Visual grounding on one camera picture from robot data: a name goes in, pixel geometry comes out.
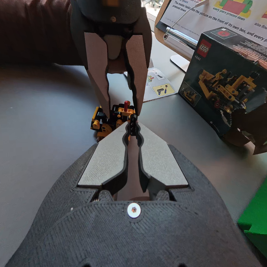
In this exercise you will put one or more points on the lego instruction booklet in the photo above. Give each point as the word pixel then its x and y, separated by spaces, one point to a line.
pixel 160 83

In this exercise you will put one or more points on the person's left forearm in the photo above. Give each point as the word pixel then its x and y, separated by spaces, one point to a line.
pixel 31 31

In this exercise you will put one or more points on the green plastic bin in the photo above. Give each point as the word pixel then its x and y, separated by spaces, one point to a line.
pixel 256 219

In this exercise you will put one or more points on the dark lego box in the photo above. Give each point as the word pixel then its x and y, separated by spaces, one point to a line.
pixel 219 83

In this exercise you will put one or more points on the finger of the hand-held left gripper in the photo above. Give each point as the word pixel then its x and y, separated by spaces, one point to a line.
pixel 97 68
pixel 137 68

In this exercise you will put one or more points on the white instruction sheet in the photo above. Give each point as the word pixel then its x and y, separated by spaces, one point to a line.
pixel 229 23

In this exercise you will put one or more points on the person's left hand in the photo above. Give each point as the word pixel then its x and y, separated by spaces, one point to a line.
pixel 115 66

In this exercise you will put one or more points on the thin metal rod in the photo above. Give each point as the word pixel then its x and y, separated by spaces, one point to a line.
pixel 181 16

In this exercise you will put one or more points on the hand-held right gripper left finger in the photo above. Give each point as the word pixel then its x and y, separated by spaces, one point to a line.
pixel 104 162

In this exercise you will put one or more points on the brown cardboard board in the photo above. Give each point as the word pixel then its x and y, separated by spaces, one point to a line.
pixel 158 18

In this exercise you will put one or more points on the silver monitor stand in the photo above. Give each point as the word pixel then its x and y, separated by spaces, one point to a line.
pixel 179 60

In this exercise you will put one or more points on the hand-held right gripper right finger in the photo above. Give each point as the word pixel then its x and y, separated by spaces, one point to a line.
pixel 160 164

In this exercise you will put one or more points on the yellow lego bulldozer model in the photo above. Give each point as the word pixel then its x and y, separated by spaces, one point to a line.
pixel 100 123

